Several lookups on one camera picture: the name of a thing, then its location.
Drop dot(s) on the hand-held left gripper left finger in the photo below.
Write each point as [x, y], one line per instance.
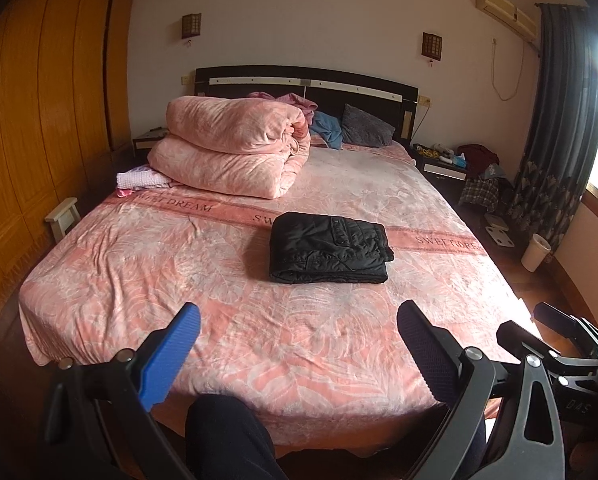
[171, 350]

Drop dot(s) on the white waste bin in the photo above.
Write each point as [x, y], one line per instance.
[535, 255]

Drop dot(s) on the yellow and black item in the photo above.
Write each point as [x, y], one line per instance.
[426, 151]

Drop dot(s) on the bed with pink sheet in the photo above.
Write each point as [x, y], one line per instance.
[179, 260]

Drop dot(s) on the crumpled blue garment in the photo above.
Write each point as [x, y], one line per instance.
[329, 127]

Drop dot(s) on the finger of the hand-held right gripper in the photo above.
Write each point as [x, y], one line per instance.
[514, 335]
[554, 315]

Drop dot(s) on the plaid cloth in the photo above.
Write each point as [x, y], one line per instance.
[479, 194]

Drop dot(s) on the small pink and white cloth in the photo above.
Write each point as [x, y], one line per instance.
[141, 180]

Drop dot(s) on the wooden wardrobe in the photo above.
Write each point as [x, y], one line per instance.
[39, 110]

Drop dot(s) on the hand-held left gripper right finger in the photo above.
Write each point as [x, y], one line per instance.
[429, 355]

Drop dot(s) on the grey pillow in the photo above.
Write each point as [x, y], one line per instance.
[366, 127]

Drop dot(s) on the tissue box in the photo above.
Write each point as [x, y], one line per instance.
[459, 160]

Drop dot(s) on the small white wooden stool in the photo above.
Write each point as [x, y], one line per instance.
[61, 210]

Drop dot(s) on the dark wooden headboard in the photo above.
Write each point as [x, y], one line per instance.
[359, 82]

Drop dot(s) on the square wooden wall lamp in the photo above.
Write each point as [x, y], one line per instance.
[431, 46]
[191, 26]

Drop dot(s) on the person's leg in dark trousers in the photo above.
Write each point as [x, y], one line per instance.
[229, 440]

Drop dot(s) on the dark nightstand with white drawer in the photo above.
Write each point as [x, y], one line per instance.
[444, 172]
[146, 142]

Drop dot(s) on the dark red garment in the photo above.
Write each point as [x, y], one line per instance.
[476, 154]

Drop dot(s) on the folded pink quilt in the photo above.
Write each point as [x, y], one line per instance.
[229, 150]

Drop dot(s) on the black jacket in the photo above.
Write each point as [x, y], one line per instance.
[319, 245]

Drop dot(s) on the dark patterned curtain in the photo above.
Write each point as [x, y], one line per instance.
[554, 135]

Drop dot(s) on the crumpled pink garment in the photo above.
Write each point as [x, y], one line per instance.
[299, 102]

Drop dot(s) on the wall air conditioner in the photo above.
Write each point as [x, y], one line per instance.
[504, 10]

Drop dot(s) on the white bathroom scale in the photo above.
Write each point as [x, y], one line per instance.
[500, 238]
[495, 220]

